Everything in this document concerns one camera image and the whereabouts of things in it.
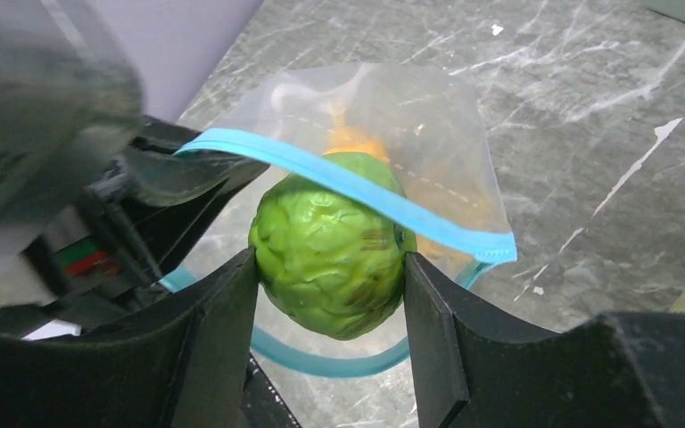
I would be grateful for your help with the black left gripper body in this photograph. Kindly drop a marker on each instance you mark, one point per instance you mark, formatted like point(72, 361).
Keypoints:
point(80, 82)

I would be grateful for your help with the green custard apple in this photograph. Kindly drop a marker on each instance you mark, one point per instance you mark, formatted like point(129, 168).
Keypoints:
point(333, 265)

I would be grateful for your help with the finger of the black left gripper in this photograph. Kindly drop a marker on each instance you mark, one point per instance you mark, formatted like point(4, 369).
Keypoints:
point(172, 198)

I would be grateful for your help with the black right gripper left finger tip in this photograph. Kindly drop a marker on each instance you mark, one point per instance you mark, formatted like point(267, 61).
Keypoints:
point(180, 362)

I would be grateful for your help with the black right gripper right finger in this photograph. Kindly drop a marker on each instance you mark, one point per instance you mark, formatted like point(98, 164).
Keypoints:
point(475, 365)

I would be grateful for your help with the clear zip bag blue zipper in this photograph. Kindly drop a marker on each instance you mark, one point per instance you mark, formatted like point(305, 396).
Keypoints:
point(284, 122)

